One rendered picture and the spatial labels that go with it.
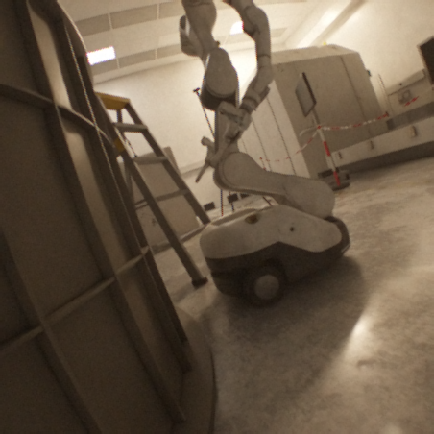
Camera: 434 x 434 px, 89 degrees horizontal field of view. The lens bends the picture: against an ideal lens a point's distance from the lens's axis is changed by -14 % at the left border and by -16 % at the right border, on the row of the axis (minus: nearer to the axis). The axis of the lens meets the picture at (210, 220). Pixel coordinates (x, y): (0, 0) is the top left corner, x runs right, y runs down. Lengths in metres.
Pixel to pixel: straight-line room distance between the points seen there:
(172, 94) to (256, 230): 8.37
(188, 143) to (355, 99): 4.99
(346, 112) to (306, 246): 6.08
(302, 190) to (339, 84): 6.08
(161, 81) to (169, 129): 1.71
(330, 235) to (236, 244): 0.39
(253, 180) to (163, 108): 7.90
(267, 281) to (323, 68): 6.43
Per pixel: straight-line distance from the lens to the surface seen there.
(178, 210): 4.15
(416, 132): 4.38
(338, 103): 6.93
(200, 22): 1.45
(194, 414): 0.70
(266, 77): 1.12
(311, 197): 1.24
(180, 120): 8.79
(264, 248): 0.97
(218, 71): 1.26
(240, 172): 1.11
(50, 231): 0.48
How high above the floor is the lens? 0.48
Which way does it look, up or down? 5 degrees down
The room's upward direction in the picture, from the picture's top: 20 degrees counter-clockwise
